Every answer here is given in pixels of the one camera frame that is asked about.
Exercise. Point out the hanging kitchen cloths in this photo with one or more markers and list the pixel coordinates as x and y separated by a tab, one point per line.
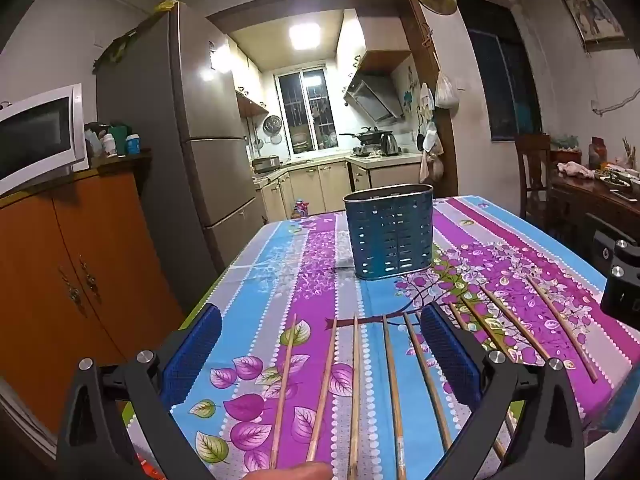
431	155

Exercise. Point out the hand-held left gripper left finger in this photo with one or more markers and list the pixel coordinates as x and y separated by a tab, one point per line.
192	355

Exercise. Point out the beige kitchen cabinets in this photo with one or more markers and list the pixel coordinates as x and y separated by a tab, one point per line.
325	185

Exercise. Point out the floral striped tablecloth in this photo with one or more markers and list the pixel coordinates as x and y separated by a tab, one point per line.
500	240

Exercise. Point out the person's left hand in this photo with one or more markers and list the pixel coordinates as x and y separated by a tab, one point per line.
295	472

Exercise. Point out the barred kitchen window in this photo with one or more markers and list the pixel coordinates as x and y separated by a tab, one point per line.
305	110

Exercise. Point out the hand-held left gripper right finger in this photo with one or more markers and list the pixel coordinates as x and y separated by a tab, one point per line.
450	355

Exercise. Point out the black wok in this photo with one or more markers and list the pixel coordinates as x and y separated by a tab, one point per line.
367	136

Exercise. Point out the orange wooden cabinet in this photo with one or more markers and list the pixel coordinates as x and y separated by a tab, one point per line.
75	240

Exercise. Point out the dark wooden side table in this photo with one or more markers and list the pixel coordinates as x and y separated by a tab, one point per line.
575	200

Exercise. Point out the ceiling light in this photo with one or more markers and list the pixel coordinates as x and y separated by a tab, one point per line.
304	36

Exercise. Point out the pink cloth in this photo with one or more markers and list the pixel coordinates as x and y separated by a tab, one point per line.
575	170

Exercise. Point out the dark window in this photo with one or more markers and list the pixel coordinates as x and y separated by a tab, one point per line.
500	75

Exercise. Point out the steel kettle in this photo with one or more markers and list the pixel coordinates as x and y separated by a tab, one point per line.
391	145

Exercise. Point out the blue perforated utensil holder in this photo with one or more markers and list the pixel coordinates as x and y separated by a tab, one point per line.
390	235

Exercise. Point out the grey refrigerator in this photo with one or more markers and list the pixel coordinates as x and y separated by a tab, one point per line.
190	110

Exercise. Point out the framed wall picture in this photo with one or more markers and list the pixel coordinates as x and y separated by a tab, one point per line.
595	17

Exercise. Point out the dark bag on refrigerator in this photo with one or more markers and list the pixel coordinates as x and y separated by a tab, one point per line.
116	50

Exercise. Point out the green plastic container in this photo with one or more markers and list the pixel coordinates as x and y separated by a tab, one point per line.
121	135

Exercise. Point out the red jar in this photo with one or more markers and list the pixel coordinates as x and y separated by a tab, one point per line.
597	155

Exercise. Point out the blue lidded jar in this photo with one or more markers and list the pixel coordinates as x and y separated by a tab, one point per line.
133	146

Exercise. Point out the yellow item on refrigerator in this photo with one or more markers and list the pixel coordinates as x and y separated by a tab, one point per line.
166	5

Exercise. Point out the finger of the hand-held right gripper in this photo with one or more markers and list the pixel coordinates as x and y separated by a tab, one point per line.
622	297
600	235

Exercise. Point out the row of wooden chopsticks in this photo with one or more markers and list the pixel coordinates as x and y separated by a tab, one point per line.
354	385

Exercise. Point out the colourful bottles on floor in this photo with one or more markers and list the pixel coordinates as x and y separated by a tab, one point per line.
300	209

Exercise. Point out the hanging white plastic bag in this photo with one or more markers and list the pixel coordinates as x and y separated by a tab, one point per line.
446	92

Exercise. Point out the steel range hood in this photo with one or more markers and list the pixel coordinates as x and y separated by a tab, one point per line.
372	95

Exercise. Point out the dark wooden chair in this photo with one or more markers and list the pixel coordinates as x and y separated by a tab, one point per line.
532	170

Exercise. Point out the white microwave oven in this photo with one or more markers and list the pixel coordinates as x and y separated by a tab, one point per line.
35	135

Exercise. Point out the white pill bottle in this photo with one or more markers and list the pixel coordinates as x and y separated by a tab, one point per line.
109	146

